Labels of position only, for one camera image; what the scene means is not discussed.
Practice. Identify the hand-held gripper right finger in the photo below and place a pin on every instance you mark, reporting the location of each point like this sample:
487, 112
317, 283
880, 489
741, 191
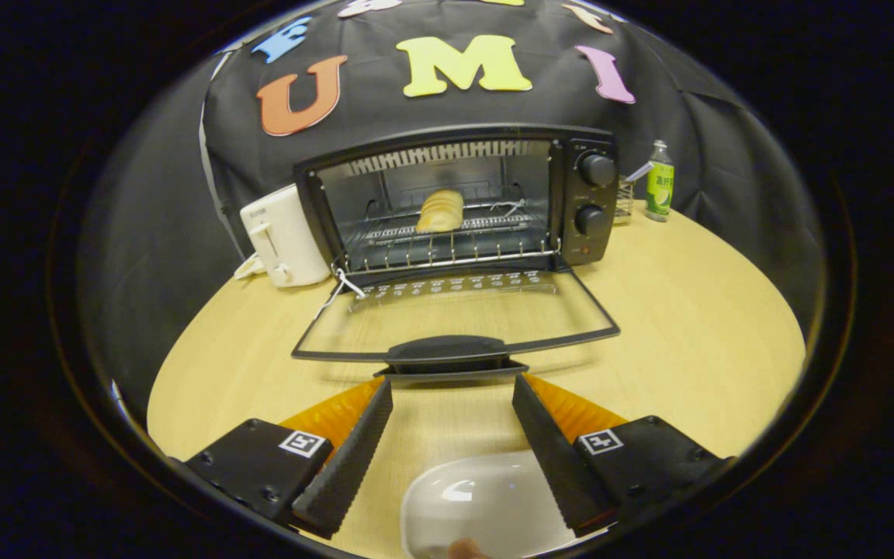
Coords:
556, 466

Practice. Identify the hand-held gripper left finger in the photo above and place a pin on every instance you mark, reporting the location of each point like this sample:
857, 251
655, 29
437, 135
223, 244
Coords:
350, 466

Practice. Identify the white plate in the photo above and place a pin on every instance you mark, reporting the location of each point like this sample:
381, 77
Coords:
478, 505

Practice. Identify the ridged pale yellow bread roll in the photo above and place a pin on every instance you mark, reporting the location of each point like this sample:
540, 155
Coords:
441, 211

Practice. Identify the black toaster oven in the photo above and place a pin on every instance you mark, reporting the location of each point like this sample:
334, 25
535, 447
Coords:
590, 194

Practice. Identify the white pop-up toaster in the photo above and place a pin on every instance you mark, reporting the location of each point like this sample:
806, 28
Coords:
280, 233

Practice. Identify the green label glass bottle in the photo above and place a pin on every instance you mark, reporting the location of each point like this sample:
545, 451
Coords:
659, 190

